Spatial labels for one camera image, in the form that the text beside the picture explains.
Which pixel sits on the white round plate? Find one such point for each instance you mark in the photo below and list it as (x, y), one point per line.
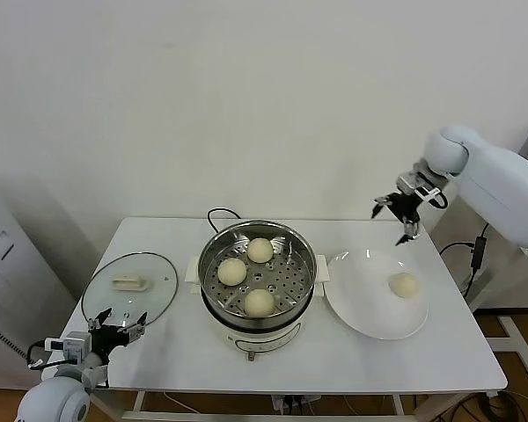
(361, 299)

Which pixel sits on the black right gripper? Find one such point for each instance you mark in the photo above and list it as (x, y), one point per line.
(407, 206)

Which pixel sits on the white steamed baozi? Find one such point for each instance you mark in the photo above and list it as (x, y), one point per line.
(259, 303)
(260, 250)
(232, 271)
(404, 285)

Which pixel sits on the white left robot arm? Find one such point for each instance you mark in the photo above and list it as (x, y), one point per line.
(53, 402)

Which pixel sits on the white metal cabinet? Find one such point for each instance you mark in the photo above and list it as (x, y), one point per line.
(9, 285)

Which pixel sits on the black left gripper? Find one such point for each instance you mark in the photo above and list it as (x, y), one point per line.
(105, 339)

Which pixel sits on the white side desk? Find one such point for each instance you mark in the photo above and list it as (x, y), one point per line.
(522, 349)

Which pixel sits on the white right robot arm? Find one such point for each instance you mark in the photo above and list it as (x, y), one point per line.
(493, 184)

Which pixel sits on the white table frame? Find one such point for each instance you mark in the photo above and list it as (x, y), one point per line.
(202, 415)

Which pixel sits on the perforated steel steamer basket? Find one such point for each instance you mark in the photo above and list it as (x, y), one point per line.
(286, 281)

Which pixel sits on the white power strip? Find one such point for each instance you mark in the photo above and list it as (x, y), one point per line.
(290, 402)

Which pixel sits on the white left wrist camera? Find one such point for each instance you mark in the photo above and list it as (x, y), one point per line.
(75, 345)

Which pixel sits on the cream electric cooker base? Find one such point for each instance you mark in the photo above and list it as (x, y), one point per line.
(264, 340)

